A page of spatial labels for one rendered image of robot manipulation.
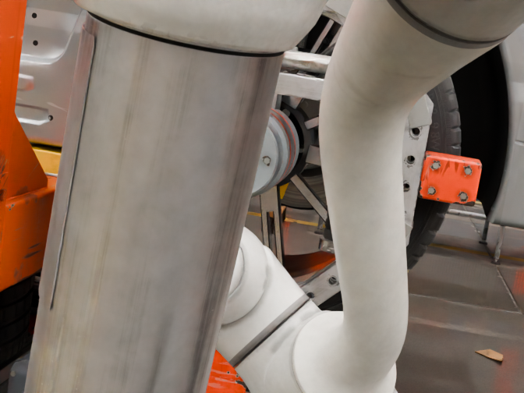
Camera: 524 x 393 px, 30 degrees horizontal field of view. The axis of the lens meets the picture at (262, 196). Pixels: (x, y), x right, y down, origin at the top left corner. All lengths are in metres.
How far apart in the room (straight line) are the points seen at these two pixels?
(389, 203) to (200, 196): 0.28
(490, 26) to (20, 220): 1.33
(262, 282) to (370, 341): 0.14
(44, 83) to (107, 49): 1.60
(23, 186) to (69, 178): 1.34
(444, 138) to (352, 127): 0.96
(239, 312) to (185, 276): 0.42
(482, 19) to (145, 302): 0.24
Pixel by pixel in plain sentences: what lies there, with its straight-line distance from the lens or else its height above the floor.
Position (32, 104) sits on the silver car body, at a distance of 2.07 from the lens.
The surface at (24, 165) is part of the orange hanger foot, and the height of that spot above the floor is 0.73.
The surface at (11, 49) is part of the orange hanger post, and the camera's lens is 1.64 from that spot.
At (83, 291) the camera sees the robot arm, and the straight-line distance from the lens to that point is 0.50.
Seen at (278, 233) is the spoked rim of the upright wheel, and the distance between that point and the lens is 1.69.
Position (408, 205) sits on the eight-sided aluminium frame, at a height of 0.80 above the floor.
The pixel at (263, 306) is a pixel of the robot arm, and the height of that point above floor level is 0.78.
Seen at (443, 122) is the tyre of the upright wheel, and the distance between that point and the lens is 1.63.
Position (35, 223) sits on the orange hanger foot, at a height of 0.63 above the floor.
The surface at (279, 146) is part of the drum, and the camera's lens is 1.44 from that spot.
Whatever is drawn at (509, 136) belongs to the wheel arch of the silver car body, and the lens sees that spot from 1.92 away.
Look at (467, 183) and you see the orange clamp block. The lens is 1.55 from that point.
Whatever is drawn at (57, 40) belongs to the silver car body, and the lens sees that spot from 2.08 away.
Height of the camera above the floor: 1.02
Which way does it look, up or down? 9 degrees down
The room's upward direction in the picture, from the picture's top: 9 degrees clockwise
